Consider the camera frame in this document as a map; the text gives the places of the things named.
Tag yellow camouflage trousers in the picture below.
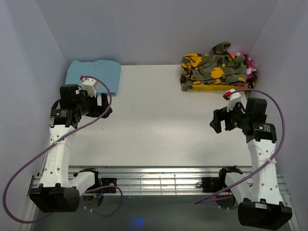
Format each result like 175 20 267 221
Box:
180 42 247 91

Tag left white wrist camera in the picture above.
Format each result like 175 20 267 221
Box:
80 75 98 97

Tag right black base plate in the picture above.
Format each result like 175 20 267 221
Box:
196 177 222 193

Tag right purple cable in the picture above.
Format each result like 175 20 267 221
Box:
194 89 286 205

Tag pink camouflage trousers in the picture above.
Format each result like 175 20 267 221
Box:
229 51 257 88

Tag aluminium mounting rail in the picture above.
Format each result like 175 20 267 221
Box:
28 167 289 196

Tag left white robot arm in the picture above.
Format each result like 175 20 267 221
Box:
29 79 112 213

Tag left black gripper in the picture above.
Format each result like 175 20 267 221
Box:
76 90 112 118

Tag folded light blue cloth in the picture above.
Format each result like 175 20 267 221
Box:
65 60 121 96

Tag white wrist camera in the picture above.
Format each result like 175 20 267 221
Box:
80 75 98 97
223 89 241 112

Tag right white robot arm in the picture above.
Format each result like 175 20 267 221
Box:
210 93 293 231

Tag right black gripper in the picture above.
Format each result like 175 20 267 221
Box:
209 100 249 133

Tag yellow plastic tray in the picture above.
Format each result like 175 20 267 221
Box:
191 81 255 91

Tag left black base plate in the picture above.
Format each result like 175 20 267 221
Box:
100 178 117 193

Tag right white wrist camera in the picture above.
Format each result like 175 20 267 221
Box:
223 89 241 112

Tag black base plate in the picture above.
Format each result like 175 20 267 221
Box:
196 177 222 193
100 178 117 193

